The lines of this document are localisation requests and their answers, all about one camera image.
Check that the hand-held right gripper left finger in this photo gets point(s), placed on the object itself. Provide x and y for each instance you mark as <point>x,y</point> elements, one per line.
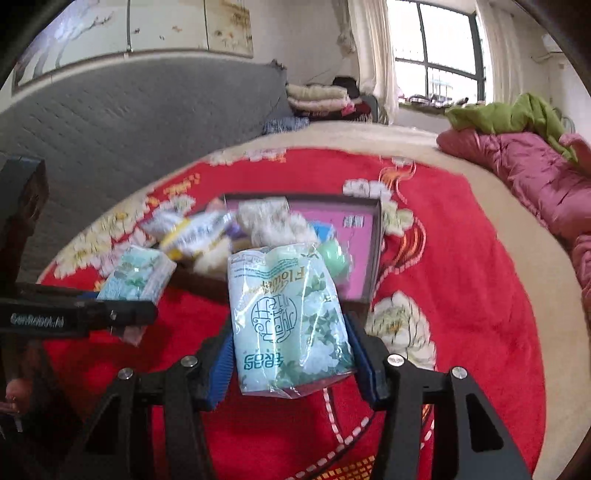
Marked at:
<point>217,374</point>

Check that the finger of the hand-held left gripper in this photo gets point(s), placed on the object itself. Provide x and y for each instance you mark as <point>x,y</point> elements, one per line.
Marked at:
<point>120,314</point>

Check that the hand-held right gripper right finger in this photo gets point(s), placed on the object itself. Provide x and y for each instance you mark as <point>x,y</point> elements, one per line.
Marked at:
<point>369,369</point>

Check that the green floral tissue packet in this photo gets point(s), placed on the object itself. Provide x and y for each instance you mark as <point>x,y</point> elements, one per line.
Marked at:
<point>136,274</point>
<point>286,323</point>

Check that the shallow box with pink print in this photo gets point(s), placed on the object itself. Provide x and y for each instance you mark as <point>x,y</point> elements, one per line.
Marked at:
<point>351,277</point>

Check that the white plush bunny purple bow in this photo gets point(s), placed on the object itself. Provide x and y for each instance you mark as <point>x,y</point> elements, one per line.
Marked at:
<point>212,261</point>

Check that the yellow packet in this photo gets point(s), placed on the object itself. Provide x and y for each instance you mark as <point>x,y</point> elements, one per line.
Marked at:
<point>198,235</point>

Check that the green makeup sponge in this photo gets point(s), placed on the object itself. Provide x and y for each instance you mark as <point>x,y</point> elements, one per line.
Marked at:
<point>334,256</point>

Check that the white floral scrunchie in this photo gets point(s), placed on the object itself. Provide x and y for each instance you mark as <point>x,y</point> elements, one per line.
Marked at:
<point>272,221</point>

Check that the person's left hand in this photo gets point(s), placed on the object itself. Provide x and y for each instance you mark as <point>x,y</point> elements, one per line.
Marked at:
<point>13,397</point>

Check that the red floral blanket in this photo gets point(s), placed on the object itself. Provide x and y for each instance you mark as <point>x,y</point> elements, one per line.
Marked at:
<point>461,277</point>

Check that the grey quilted headboard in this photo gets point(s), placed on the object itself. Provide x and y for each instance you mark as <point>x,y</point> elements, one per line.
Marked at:
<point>115,115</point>

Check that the blue patterned cloth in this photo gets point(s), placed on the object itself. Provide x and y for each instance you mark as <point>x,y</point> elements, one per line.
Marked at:
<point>284,124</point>

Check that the pink quilt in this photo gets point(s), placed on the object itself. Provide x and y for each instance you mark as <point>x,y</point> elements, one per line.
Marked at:
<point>531,170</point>

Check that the clothes on windowsill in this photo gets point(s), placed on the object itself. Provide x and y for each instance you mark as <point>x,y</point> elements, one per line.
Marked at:
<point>429,100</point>

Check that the stack of folded clothes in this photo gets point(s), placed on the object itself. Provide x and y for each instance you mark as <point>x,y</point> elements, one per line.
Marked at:
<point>314,97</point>

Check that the black garment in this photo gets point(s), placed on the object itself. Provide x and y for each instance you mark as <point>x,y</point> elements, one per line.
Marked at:
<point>346,85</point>

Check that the green blanket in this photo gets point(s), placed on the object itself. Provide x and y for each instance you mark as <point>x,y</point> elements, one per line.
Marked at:
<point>498,113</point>

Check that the white curtain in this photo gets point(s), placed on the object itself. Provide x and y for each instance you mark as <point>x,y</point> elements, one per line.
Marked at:
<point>369,46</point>
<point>501,55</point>

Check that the window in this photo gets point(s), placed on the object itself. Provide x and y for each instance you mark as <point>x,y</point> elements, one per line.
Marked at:
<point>443,37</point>

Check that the floral wall painting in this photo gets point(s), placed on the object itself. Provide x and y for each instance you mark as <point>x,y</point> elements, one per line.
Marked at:
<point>161,23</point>

